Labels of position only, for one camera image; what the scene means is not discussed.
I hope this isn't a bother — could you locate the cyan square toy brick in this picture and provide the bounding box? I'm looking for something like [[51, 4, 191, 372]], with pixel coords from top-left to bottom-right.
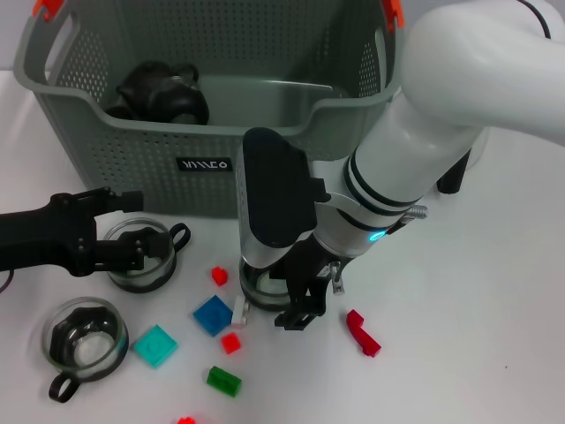
[[133, 325, 180, 369]]

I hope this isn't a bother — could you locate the white toy brick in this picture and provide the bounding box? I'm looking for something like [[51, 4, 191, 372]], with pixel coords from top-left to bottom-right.
[[230, 296, 251, 329]]

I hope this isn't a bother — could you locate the glass jar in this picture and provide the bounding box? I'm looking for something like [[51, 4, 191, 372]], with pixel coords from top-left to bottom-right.
[[41, 296, 130, 404]]

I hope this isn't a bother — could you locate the blue square toy brick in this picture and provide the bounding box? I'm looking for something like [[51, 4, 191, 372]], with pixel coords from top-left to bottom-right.
[[192, 294, 234, 337]]

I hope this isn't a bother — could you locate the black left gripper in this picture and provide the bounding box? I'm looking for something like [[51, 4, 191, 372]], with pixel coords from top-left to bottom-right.
[[0, 187, 154, 277]]

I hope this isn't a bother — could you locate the green toy brick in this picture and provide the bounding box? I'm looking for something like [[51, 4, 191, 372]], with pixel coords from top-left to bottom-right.
[[206, 365, 243, 398]]

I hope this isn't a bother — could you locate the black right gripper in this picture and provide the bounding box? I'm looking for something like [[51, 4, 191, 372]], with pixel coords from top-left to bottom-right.
[[267, 233, 346, 333]]

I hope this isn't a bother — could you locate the orange bin handle clip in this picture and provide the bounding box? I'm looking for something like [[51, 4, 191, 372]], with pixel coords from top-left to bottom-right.
[[381, 0, 406, 33], [34, 0, 63, 22]]

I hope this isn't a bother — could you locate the black ceramic teapot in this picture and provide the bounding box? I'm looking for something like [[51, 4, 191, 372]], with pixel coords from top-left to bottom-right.
[[117, 60, 200, 120]]

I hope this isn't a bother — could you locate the gray perforated storage bin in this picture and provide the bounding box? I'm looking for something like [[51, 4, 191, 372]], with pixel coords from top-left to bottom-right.
[[12, 0, 406, 221]]

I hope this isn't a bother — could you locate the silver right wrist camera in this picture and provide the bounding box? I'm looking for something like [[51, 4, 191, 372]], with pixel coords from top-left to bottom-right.
[[236, 126, 330, 270]]

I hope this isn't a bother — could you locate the metal right arm cable plug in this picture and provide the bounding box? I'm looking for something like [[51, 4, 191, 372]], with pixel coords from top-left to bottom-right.
[[399, 204, 430, 223]]

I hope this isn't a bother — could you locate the glass teacup black holder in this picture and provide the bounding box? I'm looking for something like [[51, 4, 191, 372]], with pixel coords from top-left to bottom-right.
[[162, 77, 211, 127], [104, 218, 192, 293], [238, 255, 295, 311]]

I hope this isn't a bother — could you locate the glass kettle with black handle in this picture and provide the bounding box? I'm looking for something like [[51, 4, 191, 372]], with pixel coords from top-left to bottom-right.
[[435, 130, 490, 195]]

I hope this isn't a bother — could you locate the long red toy piece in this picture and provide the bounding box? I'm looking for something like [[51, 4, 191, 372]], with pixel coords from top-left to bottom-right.
[[345, 308, 382, 358]]

